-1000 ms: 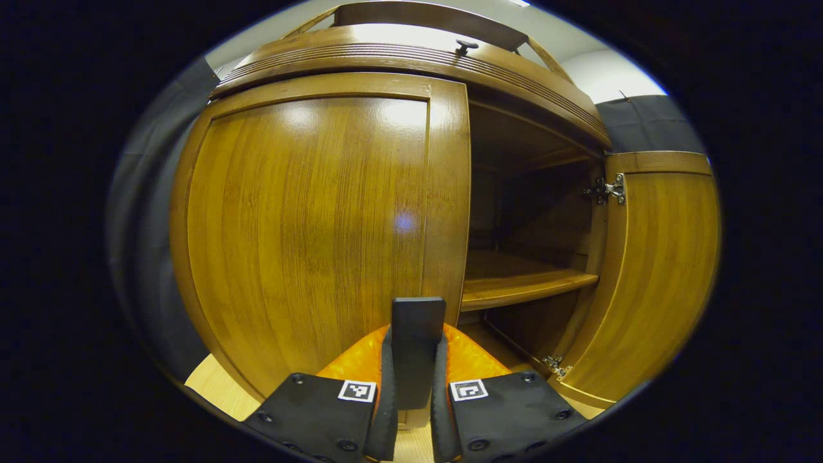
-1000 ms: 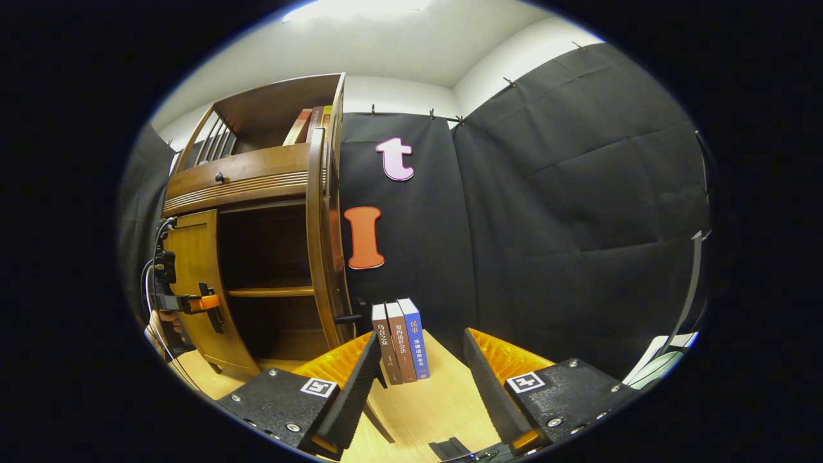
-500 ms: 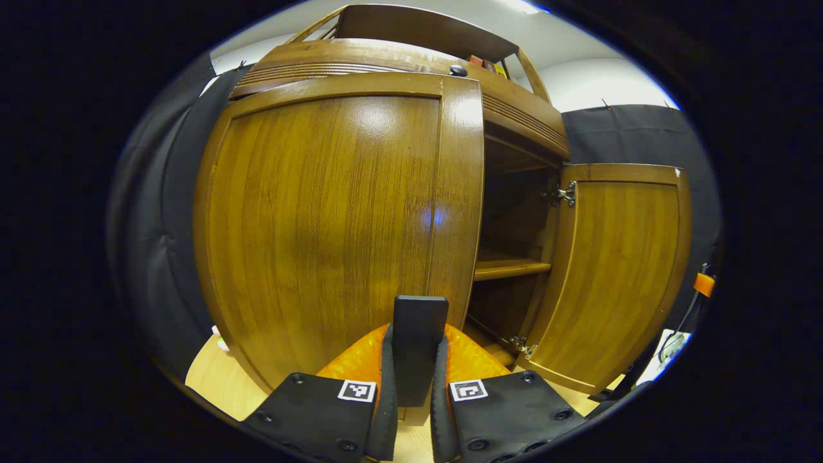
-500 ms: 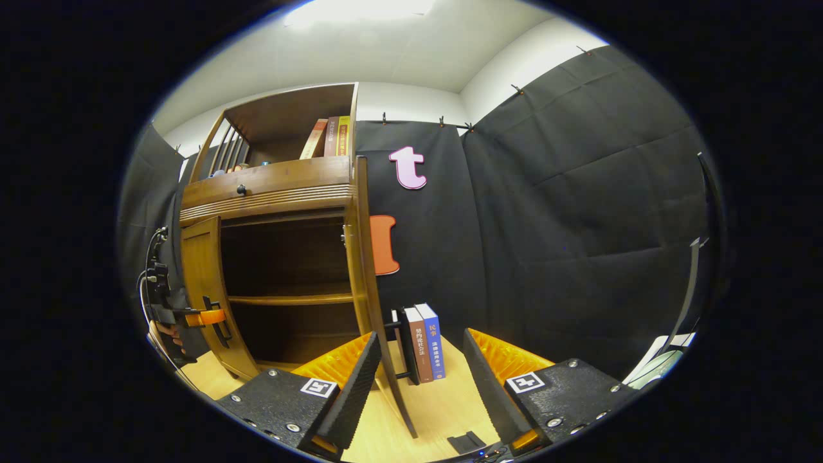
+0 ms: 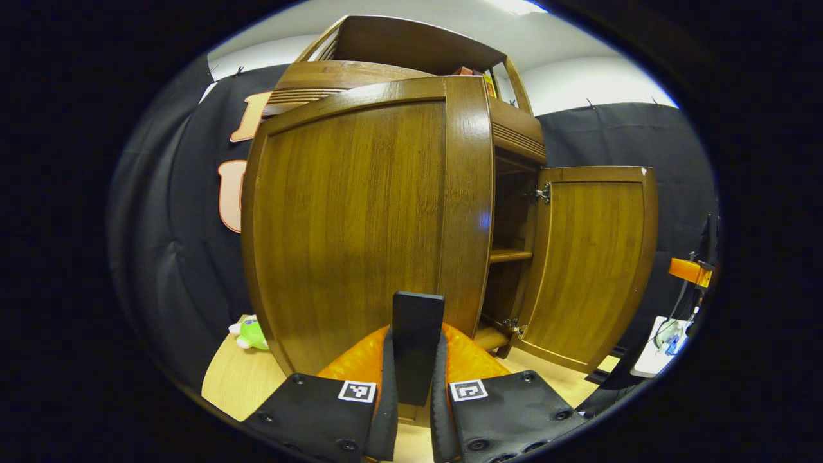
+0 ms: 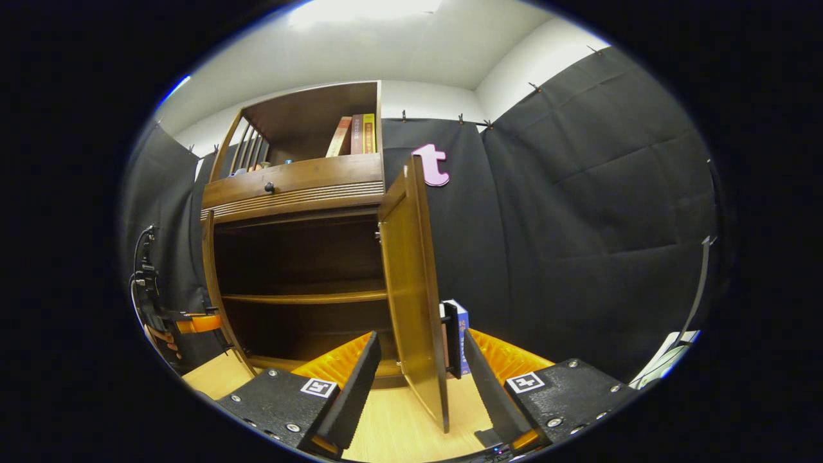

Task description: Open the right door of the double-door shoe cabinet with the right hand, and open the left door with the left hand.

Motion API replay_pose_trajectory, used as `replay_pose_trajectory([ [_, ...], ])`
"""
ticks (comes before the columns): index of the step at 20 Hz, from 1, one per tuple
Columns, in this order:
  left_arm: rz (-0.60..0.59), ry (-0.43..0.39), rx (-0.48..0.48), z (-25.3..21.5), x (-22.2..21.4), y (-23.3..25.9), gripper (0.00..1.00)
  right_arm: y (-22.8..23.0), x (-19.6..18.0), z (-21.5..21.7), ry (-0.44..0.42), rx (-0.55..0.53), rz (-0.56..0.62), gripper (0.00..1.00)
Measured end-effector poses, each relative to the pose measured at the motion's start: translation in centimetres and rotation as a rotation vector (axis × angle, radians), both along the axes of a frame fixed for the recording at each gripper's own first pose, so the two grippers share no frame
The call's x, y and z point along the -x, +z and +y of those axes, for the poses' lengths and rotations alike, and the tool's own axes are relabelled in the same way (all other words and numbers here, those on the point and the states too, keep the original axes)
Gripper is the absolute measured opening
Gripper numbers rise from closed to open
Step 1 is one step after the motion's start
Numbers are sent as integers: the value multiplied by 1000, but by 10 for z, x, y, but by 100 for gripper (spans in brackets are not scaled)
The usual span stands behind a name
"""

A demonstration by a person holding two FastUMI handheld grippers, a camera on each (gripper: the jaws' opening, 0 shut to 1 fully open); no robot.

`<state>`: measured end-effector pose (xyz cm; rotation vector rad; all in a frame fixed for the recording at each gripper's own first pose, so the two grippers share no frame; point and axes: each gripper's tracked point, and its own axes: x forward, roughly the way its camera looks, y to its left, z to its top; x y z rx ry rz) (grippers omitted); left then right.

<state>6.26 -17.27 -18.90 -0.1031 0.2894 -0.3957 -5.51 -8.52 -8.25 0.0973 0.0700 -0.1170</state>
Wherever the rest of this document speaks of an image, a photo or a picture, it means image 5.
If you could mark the wooden inner shelf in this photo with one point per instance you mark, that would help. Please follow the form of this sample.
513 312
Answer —
509 255

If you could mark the yellow book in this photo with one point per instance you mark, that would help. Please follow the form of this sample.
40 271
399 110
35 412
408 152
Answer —
490 83

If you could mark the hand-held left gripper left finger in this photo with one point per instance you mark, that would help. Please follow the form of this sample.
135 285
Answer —
388 418

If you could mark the wooden cabinet door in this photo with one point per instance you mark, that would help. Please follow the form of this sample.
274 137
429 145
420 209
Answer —
347 225
591 257

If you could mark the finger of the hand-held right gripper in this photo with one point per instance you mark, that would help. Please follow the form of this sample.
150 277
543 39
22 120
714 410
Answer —
689 271

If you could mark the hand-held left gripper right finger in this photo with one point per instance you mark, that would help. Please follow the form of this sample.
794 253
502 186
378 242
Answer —
440 424

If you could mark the wooden double-door shoe cabinet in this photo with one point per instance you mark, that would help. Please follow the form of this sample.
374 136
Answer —
411 45

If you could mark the green plush toy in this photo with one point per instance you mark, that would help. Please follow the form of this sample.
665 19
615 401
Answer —
252 334

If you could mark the white box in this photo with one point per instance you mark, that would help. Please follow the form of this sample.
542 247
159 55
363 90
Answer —
649 360

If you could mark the black backdrop cloth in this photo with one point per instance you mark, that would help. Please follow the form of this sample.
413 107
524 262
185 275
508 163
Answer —
167 225

